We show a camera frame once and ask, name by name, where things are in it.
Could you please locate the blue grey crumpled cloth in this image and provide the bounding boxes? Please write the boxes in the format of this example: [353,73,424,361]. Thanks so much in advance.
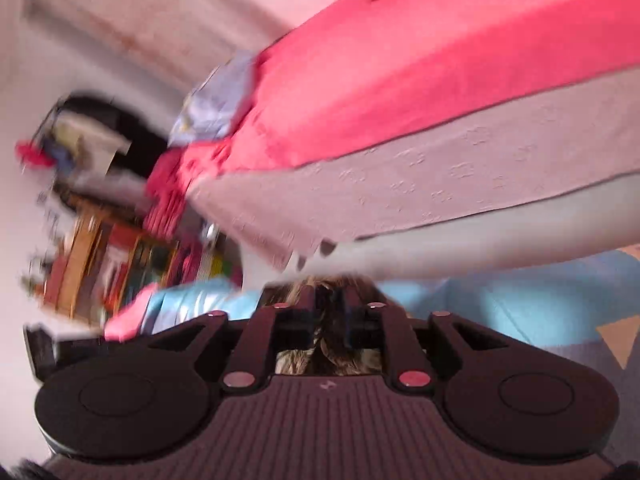
[167,51,259,148]

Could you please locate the white embossed mattress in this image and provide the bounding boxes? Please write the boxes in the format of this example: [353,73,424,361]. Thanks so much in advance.
[187,67,640,273]

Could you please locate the pink under sheet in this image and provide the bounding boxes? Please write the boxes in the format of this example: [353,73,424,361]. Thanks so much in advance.
[104,282,158,340]

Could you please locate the pink floral curtain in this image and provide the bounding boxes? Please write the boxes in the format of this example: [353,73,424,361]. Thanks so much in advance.
[22,0,306,92]

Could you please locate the bed with pink sheet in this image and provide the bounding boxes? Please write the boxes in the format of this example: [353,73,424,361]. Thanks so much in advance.
[175,0,640,196]

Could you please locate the hanging clothes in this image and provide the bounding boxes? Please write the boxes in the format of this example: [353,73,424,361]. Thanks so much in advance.
[30,91,170,183]

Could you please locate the blue patterned blanket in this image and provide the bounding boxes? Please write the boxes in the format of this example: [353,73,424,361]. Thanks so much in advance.
[106,244,640,372]

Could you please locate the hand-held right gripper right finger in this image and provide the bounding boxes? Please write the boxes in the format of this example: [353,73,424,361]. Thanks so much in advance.
[344,300,507,392]

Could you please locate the red hanging item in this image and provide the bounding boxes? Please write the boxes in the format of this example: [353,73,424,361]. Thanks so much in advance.
[14,141,55,167]

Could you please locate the brown paisley shirt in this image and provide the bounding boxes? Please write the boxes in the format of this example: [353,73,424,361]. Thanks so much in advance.
[259,274,387,377]

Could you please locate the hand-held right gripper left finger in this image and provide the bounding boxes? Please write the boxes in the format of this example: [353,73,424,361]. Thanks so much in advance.
[149,301,317,394]

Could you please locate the wooden shelf of books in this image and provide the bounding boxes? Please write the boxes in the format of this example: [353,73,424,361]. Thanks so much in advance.
[22,199,243,322]

